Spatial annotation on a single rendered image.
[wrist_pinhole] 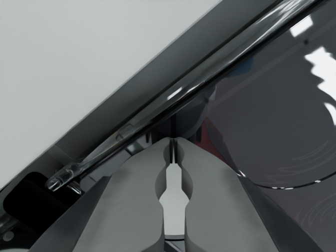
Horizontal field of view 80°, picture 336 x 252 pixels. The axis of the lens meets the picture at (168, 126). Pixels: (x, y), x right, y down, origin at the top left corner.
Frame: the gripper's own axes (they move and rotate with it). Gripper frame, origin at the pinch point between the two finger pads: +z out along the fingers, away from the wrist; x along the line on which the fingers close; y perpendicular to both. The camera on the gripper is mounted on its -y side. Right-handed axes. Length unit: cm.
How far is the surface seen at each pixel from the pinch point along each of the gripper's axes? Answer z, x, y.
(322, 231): 1.4, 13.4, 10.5
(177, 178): 1.2, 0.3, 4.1
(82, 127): 9.3, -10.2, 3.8
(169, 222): 1.3, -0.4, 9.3
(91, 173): 1.3, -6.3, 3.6
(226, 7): 9.3, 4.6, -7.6
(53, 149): 8.7, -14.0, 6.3
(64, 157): 8.7, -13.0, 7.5
